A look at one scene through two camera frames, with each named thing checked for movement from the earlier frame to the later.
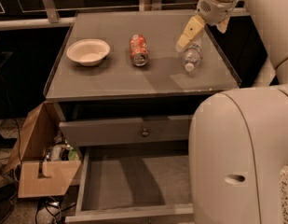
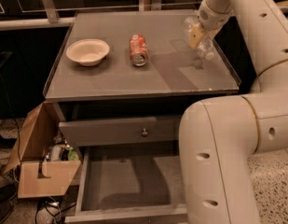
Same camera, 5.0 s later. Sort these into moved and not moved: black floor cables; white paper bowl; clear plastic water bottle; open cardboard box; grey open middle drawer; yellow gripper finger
Moved: clear plastic water bottle; yellow gripper finger
Not moved: grey open middle drawer; open cardboard box; white paper bowl; black floor cables
